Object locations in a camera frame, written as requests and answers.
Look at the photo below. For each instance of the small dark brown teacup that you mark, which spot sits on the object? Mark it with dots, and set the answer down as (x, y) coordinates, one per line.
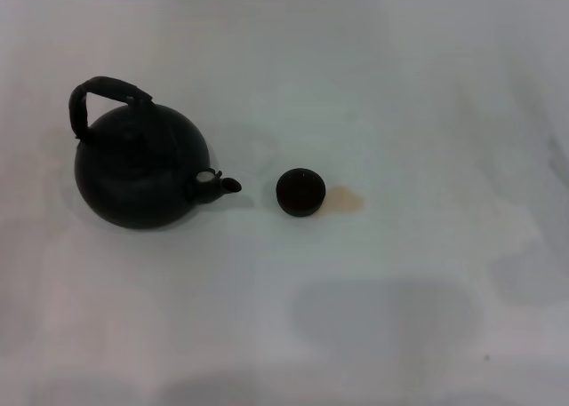
(301, 193)

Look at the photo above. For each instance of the light brown tea puddle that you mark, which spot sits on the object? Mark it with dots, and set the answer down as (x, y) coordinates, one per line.
(347, 200)

